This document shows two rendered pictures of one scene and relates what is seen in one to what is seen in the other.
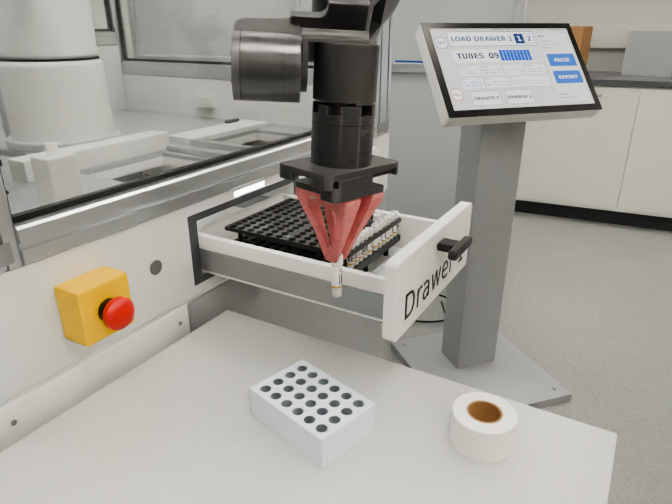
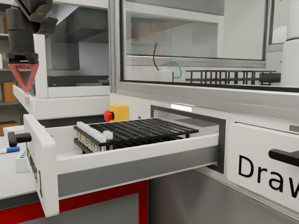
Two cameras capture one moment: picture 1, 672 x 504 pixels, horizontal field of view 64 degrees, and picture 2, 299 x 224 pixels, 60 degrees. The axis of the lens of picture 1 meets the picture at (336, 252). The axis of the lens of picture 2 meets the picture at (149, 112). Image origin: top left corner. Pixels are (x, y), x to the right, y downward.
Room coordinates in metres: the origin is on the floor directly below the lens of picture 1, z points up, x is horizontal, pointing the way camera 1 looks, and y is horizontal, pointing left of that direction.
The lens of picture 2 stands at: (1.12, -0.44, 1.02)
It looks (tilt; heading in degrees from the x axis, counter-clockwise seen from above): 8 degrees down; 119
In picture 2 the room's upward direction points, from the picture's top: straight up
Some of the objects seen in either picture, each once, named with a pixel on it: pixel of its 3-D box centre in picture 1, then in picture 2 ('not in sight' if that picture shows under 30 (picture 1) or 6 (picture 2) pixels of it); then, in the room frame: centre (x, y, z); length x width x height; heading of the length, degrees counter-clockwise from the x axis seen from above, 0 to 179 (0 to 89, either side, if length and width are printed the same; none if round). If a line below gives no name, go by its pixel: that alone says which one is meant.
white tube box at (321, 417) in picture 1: (311, 408); (42, 158); (0.51, 0.03, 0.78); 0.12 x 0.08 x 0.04; 45
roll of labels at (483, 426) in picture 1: (482, 426); not in sight; (0.48, -0.16, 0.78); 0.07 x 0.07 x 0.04
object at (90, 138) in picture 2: (371, 235); (88, 134); (0.76, -0.05, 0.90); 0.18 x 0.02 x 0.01; 150
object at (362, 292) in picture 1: (310, 242); (137, 143); (0.82, 0.04, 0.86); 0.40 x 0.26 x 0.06; 60
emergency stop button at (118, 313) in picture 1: (116, 312); (109, 115); (0.56, 0.26, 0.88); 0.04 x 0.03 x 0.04; 150
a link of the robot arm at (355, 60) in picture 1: (339, 72); (21, 21); (0.50, 0.00, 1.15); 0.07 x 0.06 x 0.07; 96
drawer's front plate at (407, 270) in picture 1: (432, 263); (37, 153); (0.71, -0.14, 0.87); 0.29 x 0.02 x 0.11; 150
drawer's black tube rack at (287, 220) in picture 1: (315, 240); (134, 141); (0.81, 0.03, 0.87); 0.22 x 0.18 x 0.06; 60
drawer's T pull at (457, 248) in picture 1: (452, 246); (19, 138); (0.70, -0.16, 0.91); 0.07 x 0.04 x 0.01; 150
